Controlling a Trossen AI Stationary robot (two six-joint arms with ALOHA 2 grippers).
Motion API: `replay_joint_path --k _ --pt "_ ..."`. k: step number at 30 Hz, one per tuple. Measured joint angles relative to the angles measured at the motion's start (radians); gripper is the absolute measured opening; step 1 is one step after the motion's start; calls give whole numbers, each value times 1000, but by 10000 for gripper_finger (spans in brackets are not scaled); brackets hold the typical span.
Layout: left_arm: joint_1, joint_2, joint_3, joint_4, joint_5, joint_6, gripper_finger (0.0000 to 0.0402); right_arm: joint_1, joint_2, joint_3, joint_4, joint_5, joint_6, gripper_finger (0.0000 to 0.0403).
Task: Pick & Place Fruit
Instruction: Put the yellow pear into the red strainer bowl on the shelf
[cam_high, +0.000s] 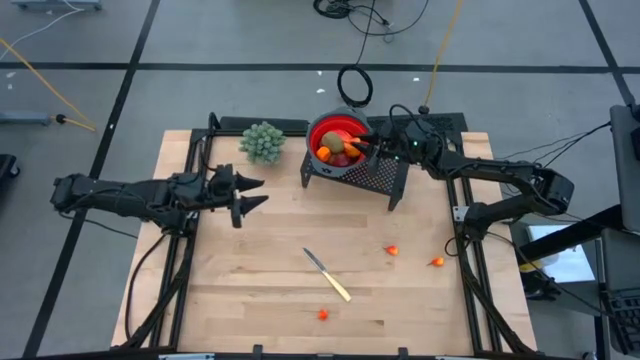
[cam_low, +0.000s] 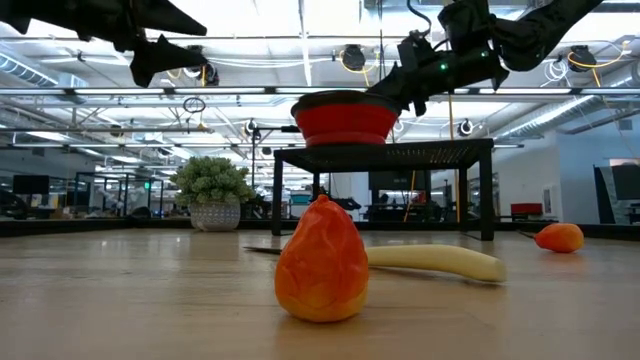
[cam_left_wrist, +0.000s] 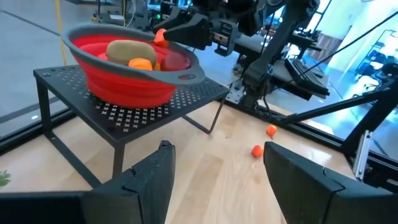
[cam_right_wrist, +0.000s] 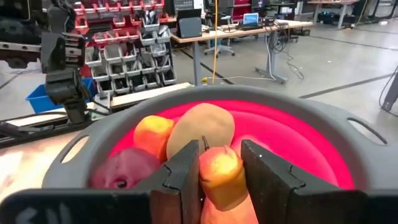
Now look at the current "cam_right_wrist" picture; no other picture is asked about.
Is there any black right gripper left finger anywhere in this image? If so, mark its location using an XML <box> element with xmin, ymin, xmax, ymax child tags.
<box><xmin>0</xmin><ymin>139</ymin><xmax>203</xmax><ymax>224</ymax></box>

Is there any black equipment cart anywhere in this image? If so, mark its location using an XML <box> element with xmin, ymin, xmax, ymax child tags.
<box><xmin>0</xmin><ymin>0</ymin><xmax>43</xmax><ymax>69</ymax></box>

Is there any distant wooden table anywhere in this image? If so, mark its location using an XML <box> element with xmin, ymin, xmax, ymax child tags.
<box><xmin>307</xmin><ymin>0</ymin><xmax>363</xmax><ymax>29</ymax></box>

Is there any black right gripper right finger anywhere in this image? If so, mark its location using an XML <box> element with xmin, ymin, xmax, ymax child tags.
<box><xmin>241</xmin><ymin>139</ymin><xmax>398</xmax><ymax>224</ymax></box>

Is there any black case on desk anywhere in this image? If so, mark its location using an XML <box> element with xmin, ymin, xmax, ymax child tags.
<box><xmin>176</xmin><ymin>8</ymin><xmax>203</xmax><ymax>39</ymax></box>

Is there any wooden desk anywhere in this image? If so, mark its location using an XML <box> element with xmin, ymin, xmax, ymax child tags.
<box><xmin>170</xmin><ymin>19</ymin><xmax>313</xmax><ymax>86</ymax></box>

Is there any grey office chair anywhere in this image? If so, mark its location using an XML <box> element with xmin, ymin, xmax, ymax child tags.
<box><xmin>203</xmin><ymin>15</ymin><xmax>236</xmax><ymax>58</ymax></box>

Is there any red grey collapsible bowl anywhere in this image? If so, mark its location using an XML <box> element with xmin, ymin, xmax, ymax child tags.
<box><xmin>42</xmin><ymin>84</ymin><xmax>398</xmax><ymax>191</ymax></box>

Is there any white floor cable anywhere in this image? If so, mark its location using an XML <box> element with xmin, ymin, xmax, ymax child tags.
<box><xmin>205</xmin><ymin>30</ymin><xmax>280</xmax><ymax>82</ymax></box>

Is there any small red orange pepper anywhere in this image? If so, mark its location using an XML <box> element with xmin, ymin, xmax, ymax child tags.
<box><xmin>198</xmin><ymin>136</ymin><xmax>249</xmax><ymax>212</ymax></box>

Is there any blue plastic bin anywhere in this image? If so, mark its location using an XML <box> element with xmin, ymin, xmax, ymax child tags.
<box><xmin>25</xmin><ymin>77</ymin><xmax>97</xmax><ymax>114</ymax></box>

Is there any grey metal leg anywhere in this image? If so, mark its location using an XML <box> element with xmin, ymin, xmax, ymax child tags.
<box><xmin>381</xmin><ymin>81</ymin><xmax>398</xmax><ymax>112</ymax></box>

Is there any small round orange fruit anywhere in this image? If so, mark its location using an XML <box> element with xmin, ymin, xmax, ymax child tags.
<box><xmin>133</xmin><ymin>115</ymin><xmax>175</xmax><ymax>162</ymax></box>

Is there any yellow hanging cable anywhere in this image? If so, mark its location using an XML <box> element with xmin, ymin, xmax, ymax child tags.
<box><xmin>201</xmin><ymin>0</ymin><xmax>219</xmax><ymax>85</ymax></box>

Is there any open laptop on desk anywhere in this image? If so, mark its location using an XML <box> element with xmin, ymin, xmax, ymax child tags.
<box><xmin>242</xmin><ymin>12</ymin><xmax>261</xmax><ymax>26</ymax></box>

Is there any red grey storage bin rack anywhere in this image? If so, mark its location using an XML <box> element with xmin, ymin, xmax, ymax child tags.
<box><xmin>71</xmin><ymin>0</ymin><xmax>178</xmax><ymax>94</ymax></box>

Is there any brown kiwi fruit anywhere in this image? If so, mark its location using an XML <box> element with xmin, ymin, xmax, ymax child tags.
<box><xmin>166</xmin><ymin>103</ymin><xmax>236</xmax><ymax>159</ymax></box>

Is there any dark red round fruit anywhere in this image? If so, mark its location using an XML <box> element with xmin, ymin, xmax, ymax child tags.
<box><xmin>90</xmin><ymin>147</ymin><xmax>162</xmax><ymax>190</ymax></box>

